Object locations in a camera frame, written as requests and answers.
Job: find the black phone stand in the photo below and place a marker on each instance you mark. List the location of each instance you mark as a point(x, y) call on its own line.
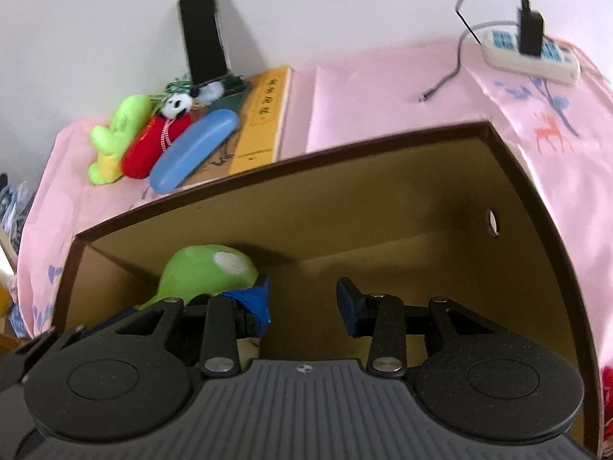
point(234, 87)

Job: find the black smartphone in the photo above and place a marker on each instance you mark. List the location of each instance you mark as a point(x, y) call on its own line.
point(203, 33)

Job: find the black charger plug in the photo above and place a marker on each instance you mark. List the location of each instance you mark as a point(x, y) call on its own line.
point(529, 28)

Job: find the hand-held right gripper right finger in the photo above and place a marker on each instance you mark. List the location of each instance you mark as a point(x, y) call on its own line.
point(347, 306)

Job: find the pink printed tablecloth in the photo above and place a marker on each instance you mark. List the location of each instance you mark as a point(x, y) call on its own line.
point(383, 105)

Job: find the panda plush toy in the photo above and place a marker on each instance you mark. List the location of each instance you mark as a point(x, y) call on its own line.
point(177, 105)

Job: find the green plush toy white spot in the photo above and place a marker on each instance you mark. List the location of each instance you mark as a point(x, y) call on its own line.
point(191, 273)

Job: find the yellow paper box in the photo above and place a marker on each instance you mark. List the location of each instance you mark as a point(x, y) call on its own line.
point(268, 120)

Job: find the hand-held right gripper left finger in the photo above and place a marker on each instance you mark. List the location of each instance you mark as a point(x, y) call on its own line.
point(262, 304)

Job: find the white power strip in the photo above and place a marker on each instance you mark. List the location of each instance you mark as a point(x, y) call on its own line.
point(503, 57)

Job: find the brown cardboard box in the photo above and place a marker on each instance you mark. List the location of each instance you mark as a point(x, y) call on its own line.
point(383, 211)

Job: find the blue patterned cloth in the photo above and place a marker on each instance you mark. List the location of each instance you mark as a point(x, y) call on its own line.
point(12, 201)

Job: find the green yellow plush toy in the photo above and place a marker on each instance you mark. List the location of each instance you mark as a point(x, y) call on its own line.
point(119, 129)

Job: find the red plush toy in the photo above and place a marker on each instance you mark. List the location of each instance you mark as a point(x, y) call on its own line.
point(143, 153)

